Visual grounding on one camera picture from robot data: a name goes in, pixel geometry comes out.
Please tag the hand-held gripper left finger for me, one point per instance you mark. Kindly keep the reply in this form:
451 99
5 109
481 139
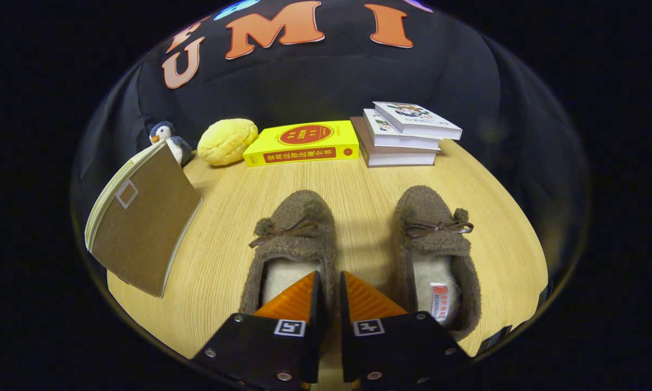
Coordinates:
317 315

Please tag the brown fuzzy shoe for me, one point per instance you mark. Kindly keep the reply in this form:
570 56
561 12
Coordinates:
298 250
429 250

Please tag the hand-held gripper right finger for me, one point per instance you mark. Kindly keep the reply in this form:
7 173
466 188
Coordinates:
346 320

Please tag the penguin plush toy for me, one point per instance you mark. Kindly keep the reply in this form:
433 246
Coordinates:
168 134

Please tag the yellow bun-shaped plush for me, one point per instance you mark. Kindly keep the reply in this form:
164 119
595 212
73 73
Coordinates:
228 141

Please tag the yellow book with red circle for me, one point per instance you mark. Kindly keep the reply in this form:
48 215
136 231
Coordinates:
304 142

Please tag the brown cover book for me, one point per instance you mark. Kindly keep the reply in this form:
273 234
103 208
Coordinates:
396 158

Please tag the brown and cream storage box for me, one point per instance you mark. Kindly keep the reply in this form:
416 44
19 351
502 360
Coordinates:
146 228

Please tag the white illustrated cover book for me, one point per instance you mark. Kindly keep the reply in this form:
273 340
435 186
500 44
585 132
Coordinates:
412 117

